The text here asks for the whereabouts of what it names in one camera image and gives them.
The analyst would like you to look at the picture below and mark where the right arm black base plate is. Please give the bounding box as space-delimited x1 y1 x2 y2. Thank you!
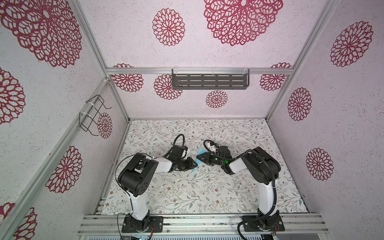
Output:
243 213 286 233

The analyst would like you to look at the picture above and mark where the dark grey slotted wall shelf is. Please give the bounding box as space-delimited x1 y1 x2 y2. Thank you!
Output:
171 69 250 90

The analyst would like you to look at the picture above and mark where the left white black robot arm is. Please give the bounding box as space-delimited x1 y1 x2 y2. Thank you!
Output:
116 153 198 228

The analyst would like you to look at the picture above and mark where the aluminium front rail frame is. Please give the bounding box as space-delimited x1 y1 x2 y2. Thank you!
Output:
77 213 329 237

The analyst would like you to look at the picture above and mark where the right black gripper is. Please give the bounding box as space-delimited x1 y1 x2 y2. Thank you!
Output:
196 152 225 168

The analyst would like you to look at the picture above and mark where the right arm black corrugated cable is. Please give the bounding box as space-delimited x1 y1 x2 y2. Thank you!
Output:
203 139 278 220

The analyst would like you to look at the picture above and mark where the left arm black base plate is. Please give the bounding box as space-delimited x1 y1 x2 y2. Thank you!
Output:
121 215 164 234

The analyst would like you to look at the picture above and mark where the light blue square paper sheet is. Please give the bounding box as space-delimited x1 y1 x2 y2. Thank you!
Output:
189 159 202 175

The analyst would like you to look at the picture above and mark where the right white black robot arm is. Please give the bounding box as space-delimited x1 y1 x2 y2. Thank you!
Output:
197 146 281 218

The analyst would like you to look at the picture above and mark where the black wire wall rack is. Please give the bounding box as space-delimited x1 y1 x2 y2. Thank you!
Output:
78 95 113 139

